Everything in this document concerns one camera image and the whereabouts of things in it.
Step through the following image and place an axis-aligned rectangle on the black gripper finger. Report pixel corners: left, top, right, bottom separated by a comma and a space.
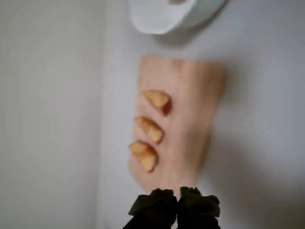
120, 187, 179, 229
176, 186, 221, 229

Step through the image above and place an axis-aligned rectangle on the large notched apple slice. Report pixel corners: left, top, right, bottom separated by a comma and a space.
128, 141, 160, 174

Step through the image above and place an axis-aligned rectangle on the flat pale apple slice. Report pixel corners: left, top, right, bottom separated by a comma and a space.
134, 116, 165, 146

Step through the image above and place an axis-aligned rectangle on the wooden cutting board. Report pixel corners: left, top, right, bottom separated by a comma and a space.
128, 54, 226, 198

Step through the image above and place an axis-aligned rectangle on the apple slice with brown core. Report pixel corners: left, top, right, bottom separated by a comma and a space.
142, 90, 173, 117

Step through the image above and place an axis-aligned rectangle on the white patterned plate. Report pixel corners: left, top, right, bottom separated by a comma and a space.
128, 0, 229, 35

